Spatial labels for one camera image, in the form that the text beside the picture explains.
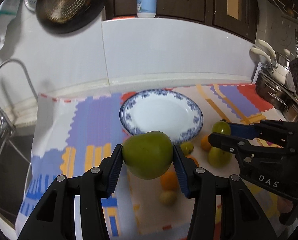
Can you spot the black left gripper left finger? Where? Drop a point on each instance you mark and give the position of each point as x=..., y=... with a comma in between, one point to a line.
x=53, y=217

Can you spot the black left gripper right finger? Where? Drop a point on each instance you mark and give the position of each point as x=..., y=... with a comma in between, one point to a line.
x=242, y=217

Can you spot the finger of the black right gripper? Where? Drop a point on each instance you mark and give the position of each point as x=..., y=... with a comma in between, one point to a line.
x=265, y=129
x=261, y=162

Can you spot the small yellow-green fruit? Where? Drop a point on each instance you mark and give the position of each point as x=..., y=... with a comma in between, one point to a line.
x=168, y=198

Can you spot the large green apple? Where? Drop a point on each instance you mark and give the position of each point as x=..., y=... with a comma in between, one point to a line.
x=149, y=155

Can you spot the stainless steel pots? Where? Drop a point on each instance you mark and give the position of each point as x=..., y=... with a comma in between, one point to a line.
x=275, y=93

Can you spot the green apple with stem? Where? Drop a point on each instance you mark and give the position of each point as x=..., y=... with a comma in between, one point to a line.
x=218, y=158

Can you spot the small orange tangerine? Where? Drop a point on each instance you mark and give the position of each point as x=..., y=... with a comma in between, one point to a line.
x=205, y=144

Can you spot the small green fruit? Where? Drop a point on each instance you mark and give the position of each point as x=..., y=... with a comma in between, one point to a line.
x=187, y=148

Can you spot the colourful patterned table mat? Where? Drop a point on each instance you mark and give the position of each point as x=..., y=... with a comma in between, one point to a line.
x=74, y=135

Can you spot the blue patterned white plate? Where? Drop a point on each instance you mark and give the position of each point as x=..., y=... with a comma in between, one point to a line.
x=167, y=111

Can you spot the black frying pan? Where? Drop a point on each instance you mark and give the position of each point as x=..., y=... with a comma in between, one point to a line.
x=79, y=21

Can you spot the white handled utensils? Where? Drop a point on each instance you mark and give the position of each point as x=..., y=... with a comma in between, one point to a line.
x=272, y=56

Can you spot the dark wooden window frame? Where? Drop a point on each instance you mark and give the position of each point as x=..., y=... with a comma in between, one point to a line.
x=238, y=17

